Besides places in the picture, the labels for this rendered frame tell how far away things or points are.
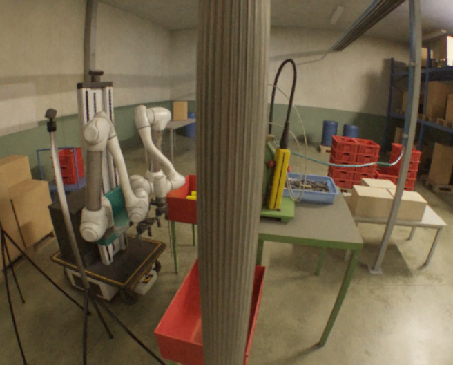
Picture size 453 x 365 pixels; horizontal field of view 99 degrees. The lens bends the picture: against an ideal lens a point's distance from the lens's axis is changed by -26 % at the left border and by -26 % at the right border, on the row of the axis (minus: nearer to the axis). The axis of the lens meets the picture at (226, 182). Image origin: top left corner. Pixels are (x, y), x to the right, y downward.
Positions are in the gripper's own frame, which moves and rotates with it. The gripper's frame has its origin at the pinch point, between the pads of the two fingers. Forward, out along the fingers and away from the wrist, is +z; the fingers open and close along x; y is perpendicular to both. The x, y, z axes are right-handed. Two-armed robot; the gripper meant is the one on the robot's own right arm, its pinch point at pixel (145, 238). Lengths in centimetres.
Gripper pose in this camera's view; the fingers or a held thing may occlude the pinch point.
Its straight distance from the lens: 193.2
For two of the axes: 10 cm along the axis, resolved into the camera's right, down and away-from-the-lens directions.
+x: -2.5, 3.3, -9.1
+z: -0.2, 9.4, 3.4
